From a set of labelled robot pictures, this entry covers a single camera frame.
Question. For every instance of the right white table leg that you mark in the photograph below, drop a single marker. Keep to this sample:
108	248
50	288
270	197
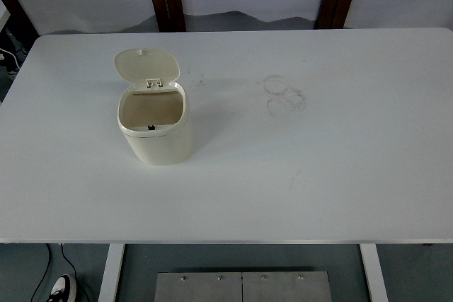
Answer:
373	272

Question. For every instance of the left white table leg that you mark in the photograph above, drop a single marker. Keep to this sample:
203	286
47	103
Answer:
111	275

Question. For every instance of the cream plastic trash can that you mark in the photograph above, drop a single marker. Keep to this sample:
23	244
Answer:
154	112

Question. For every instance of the grey metal base plate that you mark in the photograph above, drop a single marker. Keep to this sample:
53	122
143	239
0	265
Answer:
243	286

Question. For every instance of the white table leg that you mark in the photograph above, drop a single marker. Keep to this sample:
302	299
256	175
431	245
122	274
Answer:
373	272
111	275

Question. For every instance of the black white sneaker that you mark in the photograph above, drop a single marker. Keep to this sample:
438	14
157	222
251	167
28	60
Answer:
64	290

